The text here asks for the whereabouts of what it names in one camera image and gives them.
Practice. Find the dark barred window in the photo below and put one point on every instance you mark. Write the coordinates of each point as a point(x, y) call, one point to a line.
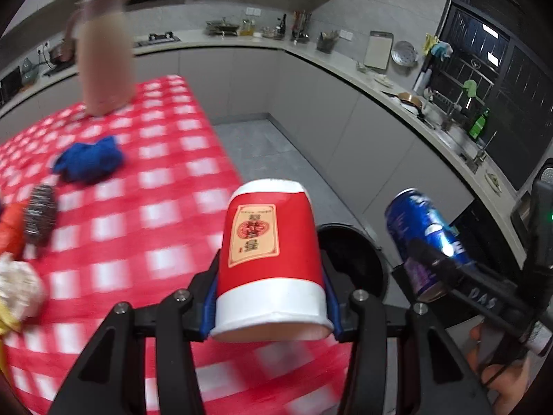
point(510, 30)

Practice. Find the yellow cloth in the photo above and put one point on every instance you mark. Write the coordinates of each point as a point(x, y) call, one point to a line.
point(7, 322)

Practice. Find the white paper roll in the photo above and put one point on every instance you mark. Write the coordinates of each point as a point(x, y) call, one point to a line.
point(420, 81)

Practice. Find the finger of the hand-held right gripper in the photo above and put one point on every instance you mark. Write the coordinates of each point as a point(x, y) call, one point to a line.
point(436, 261)

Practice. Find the person's right hand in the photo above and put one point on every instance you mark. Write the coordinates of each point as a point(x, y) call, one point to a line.
point(507, 389)

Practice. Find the copper pan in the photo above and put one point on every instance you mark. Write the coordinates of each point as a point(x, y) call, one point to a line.
point(410, 100)

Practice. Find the blue drink can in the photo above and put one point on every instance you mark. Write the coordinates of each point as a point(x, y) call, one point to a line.
point(414, 220)

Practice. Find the blue and yellow hanging cloths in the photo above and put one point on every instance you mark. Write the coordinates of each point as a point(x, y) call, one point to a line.
point(438, 46)

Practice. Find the black microwave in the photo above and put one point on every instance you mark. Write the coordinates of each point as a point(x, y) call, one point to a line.
point(9, 86)

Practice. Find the blue cloth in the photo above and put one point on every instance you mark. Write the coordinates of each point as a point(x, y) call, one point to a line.
point(90, 160)

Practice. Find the orange plastic bag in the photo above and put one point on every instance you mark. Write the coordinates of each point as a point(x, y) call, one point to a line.
point(11, 229)

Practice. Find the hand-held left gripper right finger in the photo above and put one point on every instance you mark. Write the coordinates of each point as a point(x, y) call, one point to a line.
point(333, 313)

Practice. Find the grey kitchen counter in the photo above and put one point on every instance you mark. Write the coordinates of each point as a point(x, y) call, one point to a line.
point(328, 90)

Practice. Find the red checkered tablecloth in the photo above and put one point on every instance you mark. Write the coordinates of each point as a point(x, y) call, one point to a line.
point(151, 233)

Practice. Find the metal faucet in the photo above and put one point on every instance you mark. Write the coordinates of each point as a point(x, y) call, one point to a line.
point(449, 114)

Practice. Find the red paper cup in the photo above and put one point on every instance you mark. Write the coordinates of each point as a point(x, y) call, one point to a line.
point(268, 268)

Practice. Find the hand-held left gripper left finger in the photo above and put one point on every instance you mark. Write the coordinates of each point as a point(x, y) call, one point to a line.
point(208, 311)

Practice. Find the yellow oil bottle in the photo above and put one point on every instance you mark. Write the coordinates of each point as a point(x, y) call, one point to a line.
point(247, 29)

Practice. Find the dark chopstick holder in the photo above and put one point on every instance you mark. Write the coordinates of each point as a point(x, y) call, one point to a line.
point(327, 43)

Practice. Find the gas stove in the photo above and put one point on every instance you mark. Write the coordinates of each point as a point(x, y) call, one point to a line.
point(157, 39)

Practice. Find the green bottle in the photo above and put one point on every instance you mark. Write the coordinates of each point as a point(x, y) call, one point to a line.
point(478, 125)

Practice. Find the steel wool scourer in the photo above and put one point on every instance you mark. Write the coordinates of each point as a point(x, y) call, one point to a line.
point(39, 216)

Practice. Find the black trash bin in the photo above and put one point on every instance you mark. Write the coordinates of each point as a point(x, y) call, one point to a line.
point(358, 255)

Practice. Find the white wall socket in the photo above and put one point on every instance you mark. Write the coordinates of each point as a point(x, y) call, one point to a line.
point(345, 35)
point(253, 11)

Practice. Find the dark glass bottle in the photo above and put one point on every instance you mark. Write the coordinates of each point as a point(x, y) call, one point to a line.
point(284, 26)

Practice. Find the round metal strainer plate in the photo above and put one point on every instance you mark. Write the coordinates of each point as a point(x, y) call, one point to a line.
point(405, 53)

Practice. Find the white cutting board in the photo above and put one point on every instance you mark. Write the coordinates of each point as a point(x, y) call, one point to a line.
point(378, 52)

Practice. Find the utensil holder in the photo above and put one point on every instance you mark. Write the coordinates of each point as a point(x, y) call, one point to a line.
point(301, 30)

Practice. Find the white crumpled paper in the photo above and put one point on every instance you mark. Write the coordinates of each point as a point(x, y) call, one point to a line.
point(19, 287)

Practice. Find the metal dish tray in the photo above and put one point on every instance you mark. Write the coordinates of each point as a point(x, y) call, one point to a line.
point(222, 28)

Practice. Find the green hanging cloth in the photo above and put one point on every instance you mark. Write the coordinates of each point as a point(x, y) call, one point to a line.
point(471, 88)

